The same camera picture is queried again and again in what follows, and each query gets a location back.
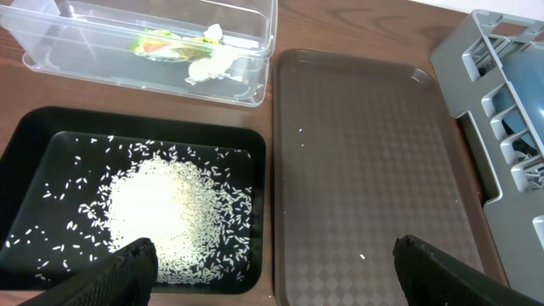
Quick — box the dark blue plate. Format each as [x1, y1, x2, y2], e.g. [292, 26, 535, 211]
[493, 49, 543, 150]

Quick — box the white rice pile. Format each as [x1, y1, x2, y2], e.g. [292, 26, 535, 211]
[99, 155, 234, 285]

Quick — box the brown serving tray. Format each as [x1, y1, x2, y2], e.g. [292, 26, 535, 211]
[274, 49, 506, 305]

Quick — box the grey dishwasher rack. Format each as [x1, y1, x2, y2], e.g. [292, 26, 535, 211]
[430, 9, 543, 301]

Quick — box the yellow green snack wrapper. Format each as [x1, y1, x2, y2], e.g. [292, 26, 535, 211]
[128, 29, 207, 63]

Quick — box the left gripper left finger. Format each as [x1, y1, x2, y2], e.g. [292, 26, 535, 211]
[22, 238, 158, 306]

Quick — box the clear plastic waste bin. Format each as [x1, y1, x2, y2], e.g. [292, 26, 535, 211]
[1, 0, 279, 107]

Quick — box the white tissue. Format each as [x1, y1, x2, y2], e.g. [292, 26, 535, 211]
[185, 24, 239, 85]

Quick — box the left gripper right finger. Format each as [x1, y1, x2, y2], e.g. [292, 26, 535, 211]
[393, 235, 543, 306]

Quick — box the black rectangular tray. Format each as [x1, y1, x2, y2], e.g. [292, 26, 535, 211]
[1, 106, 266, 294]

